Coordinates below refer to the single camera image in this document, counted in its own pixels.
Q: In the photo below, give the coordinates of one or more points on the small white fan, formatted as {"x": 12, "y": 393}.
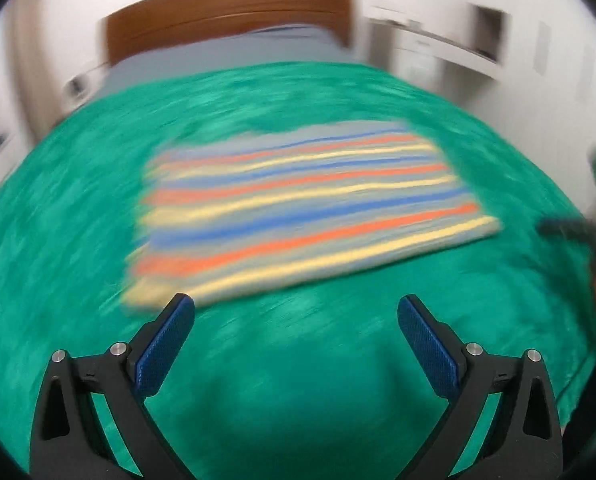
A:
{"x": 77, "y": 85}

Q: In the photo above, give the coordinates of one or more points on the grey checked pillow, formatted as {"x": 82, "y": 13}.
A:
{"x": 227, "y": 55}

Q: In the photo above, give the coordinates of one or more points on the beige curtain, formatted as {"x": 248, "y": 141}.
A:
{"x": 32, "y": 75}

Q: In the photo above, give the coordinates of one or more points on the green floral bedspread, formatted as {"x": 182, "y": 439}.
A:
{"x": 288, "y": 370}

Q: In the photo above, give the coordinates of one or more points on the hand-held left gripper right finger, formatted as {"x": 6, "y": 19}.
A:
{"x": 430, "y": 347}

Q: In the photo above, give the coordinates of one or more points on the wooden headboard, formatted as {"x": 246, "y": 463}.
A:
{"x": 227, "y": 15}

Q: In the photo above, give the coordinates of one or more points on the white bedside table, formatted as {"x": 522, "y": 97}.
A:
{"x": 428, "y": 45}

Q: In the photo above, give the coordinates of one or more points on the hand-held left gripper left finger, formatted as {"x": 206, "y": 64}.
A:
{"x": 160, "y": 347}

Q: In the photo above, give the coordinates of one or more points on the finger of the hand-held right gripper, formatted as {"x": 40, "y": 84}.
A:
{"x": 570, "y": 229}

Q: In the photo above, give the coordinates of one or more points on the striped knit sweater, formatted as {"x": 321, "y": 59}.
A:
{"x": 303, "y": 215}

